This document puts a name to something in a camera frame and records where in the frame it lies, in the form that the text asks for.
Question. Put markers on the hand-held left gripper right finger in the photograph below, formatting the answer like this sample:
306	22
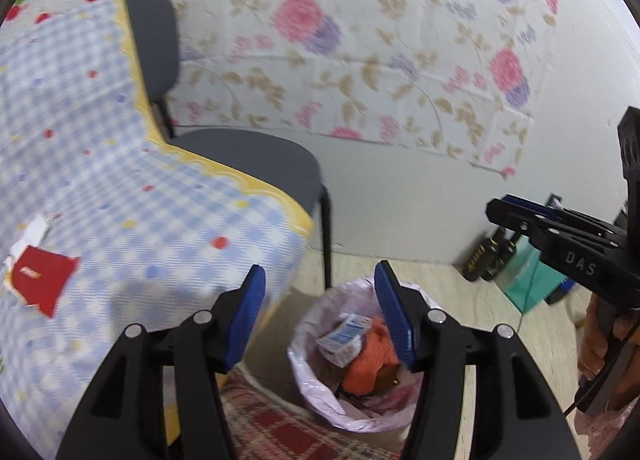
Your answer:
390	305

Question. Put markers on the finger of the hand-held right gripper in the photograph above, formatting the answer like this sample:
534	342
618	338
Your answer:
520	222
575	224

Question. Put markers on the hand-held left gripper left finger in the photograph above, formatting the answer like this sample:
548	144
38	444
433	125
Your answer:
247	310

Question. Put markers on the white blue milk carton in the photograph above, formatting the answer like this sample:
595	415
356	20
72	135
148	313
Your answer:
345	335

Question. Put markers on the orange knitted item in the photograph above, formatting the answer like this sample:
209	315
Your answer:
372	360

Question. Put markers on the trash bin with pink liner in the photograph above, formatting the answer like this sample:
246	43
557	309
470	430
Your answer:
312	375

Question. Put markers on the red snack packet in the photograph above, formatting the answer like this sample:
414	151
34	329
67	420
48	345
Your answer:
42	275

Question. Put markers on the person's right hand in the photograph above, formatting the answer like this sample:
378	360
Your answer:
592	340

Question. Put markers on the teal transparent box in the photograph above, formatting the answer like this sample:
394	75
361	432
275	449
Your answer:
532	280

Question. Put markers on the red plaid rug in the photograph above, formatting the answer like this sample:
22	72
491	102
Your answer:
280	425

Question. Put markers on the grey upholstered chair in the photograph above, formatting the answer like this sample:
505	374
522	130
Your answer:
250	154

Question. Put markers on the person's pink clothing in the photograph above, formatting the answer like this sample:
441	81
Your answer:
595	435

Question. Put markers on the blue checkered dotted cloth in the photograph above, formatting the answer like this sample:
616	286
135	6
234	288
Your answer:
125	179

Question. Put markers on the floral wall sheet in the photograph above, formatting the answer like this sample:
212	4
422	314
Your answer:
350	39

